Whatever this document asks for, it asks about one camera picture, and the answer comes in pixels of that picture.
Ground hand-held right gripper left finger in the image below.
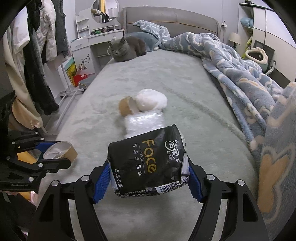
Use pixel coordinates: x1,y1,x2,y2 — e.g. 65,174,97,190
27,162,111,241

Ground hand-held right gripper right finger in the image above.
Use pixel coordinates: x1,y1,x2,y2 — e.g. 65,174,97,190
187,158,270,241

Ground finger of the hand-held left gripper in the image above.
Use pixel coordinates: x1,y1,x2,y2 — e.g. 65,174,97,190
8,129,56,160
7,158,72,183

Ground brown paper cup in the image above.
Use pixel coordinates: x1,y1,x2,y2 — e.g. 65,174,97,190
119,96,137,116
43,141,78,163

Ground black tissue packet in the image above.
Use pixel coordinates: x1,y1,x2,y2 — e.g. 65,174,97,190
107,124,190,197

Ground yellow cloth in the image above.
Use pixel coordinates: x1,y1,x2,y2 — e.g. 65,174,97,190
16,151,35,200

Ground cream coat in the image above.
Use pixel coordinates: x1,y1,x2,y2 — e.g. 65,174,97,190
5,25,43,130

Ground black fleece garment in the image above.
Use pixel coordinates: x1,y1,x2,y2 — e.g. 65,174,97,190
23,0,59,115

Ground white clothes rack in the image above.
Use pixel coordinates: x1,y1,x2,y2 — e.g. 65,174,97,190
54,62,84,135

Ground clear bubble wrap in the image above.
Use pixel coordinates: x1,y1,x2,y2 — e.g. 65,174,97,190
124,112,165,139

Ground grey footstool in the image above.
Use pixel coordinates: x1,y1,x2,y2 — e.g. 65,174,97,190
77,79,93,91

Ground red bag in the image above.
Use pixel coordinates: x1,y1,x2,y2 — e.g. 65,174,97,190
72,74,88,87

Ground colourful picture board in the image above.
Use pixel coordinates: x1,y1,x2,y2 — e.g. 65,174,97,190
63,57,78,87

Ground white puffer jacket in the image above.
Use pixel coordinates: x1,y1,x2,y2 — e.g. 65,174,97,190
37,0,57,62

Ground grey knitted vest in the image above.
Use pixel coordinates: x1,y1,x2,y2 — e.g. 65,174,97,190
51,0,70,57

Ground grey bed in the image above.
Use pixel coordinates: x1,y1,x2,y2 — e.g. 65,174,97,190
53,6,296,241

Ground white dressing table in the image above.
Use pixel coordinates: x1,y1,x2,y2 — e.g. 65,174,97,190
69,0,125,78

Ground pile of small toiletries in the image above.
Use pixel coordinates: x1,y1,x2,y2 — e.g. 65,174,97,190
92,28,116,35

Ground grey cat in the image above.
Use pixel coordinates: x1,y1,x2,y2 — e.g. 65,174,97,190
107,36,147,62

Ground blue cloud print blanket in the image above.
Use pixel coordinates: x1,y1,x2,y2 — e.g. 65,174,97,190
133,20,296,234

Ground round mirror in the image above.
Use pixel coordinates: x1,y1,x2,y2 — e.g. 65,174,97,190
92,0,120,24

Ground blue grey pillow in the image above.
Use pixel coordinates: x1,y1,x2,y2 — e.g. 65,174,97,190
125,32,160,52

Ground beige shade bedside lamp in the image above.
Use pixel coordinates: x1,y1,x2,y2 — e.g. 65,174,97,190
228,32,242,49

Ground black office chair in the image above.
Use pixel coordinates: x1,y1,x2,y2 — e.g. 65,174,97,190
253,40,277,76

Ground light blue folded pillow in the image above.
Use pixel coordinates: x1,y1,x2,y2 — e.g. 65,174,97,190
240,17,253,29

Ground white wardrobe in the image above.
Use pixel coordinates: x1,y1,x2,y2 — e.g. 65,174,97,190
238,0,296,88

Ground cream ring pet cushion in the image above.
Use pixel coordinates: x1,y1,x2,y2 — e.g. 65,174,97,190
245,47,269,64

